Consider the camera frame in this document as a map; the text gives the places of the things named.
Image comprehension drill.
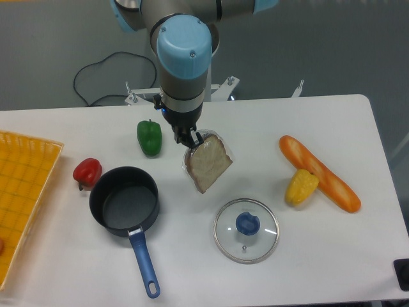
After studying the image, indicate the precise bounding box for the toast slice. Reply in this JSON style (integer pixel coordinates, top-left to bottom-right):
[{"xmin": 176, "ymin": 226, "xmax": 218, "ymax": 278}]
[{"xmin": 183, "ymin": 130, "xmax": 233, "ymax": 194}]

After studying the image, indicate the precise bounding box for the yellow wicker basket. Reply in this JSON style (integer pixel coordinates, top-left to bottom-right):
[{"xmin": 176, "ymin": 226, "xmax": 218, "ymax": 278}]
[{"xmin": 1, "ymin": 130, "xmax": 64, "ymax": 290}]

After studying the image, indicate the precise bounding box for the black device at edge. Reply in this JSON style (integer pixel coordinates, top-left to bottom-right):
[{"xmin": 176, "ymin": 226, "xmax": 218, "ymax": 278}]
[{"xmin": 393, "ymin": 258, "xmax": 409, "ymax": 292}]

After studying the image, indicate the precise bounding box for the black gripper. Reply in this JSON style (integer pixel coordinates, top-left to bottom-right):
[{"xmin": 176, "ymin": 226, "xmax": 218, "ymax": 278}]
[{"xmin": 153, "ymin": 94, "xmax": 203, "ymax": 148}]

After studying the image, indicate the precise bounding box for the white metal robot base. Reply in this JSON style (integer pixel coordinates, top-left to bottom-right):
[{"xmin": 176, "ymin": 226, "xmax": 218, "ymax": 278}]
[{"xmin": 125, "ymin": 75, "xmax": 240, "ymax": 106}]

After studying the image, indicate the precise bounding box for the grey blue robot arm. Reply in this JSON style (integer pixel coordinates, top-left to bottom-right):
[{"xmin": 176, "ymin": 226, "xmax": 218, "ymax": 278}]
[{"xmin": 110, "ymin": 1, "xmax": 278, "ymax": 148}]

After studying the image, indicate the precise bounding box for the red bell pepper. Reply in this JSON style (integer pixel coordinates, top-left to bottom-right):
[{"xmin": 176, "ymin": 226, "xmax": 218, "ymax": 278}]
[{"xmin": 73, "ymin": 157, "xmax": 102, "ymax": 191}]

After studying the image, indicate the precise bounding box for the orange baguette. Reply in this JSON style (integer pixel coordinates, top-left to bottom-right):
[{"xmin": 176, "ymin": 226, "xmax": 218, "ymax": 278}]
[{"xmin": 279, "ymin": 135, "xmax": 361, "ymax": 213}]

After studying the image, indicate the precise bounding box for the yellow bell pepper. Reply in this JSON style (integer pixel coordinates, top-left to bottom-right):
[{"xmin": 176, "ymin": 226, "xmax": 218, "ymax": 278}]
[{"xmin": 284, "ymin": 169, "xmax": 319, "ymax": 206}]

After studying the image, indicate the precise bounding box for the glass lid blue knob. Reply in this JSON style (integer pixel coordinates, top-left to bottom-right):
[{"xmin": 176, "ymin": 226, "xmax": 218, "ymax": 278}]
[{"xmin": 213, "ymin": 198, "xmax": 279, "ymax": 265}]

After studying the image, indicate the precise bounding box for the black cable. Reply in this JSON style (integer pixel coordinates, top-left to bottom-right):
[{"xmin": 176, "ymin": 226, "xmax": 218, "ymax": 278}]
[{"xmin": 73, "ymin": 51, "xmax": 158, "ymax": 107}]

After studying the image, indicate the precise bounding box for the dark pot blue handle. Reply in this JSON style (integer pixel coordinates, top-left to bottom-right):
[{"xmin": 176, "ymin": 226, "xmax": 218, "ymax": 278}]
[{"xmin": 89, "ymin": 166, "xmax": 160, "ymax": 299}]

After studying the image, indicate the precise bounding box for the green bell pepper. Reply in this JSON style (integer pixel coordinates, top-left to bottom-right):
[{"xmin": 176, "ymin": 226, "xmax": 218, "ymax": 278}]
[{"xmin": 137, "ymin": 120, "xmax": 162, "ymax": 157}]

